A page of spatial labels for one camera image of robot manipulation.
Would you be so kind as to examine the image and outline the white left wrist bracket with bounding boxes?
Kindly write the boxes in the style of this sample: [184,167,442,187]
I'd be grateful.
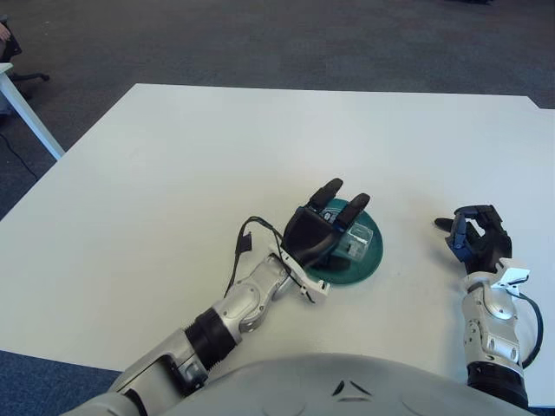
[268,246,333,307]

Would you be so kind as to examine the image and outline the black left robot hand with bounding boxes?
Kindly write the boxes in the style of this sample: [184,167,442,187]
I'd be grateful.
[281,178,372,270]

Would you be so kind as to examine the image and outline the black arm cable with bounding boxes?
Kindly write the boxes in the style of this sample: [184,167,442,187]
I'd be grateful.
[223,215,287,300]
[515,292,545,369]

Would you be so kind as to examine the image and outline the thin black floor cable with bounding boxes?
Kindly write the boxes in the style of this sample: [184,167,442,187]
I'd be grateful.
[0,132,40,179]

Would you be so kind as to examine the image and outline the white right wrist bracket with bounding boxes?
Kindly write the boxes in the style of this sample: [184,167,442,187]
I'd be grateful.
[492,267,531,290]

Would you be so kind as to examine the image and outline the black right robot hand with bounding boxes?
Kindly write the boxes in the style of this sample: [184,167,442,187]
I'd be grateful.
[434,203,513,275]

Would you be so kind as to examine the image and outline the black office chair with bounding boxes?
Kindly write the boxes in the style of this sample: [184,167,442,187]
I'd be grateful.
[0,15,51,94]

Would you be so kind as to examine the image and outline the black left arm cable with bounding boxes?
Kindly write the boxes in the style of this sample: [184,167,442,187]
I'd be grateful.
[223,215,287,300]

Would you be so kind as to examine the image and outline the grey robot torso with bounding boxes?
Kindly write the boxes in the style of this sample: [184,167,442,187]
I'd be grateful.
[166,353,532,416]

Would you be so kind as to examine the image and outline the teal round plate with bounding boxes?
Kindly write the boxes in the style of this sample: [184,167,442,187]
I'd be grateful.
[285,198,385,288]

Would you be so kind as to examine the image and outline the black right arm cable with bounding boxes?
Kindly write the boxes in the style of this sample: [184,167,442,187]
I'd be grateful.
[515,292,545,369]

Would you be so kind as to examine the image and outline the clear bottle with blue cap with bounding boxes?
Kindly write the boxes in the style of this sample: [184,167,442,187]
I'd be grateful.
[318,205,376,263]

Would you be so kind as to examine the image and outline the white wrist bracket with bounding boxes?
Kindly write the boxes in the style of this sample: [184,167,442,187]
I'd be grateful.
[492,267,531,290]
[268,246,333,307]

